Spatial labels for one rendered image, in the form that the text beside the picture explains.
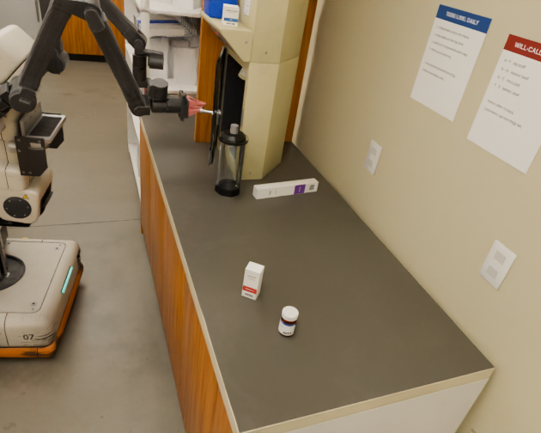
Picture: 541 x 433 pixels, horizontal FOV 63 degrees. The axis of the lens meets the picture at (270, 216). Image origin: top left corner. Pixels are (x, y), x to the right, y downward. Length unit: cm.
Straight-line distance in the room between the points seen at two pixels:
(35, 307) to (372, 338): 151
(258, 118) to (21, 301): 132
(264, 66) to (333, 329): 94
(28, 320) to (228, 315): 118
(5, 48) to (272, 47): 89
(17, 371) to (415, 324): 175
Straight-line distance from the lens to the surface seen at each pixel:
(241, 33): 161
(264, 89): 169
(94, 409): 219
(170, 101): 174
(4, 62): 182
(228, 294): 126
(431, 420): 139
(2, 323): 223
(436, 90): 146
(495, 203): 130
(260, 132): 175
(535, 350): 130
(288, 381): 109
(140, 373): 227
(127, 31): 199
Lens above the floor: 180
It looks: 32 degrees down
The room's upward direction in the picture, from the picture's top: 10 degrees clockwise
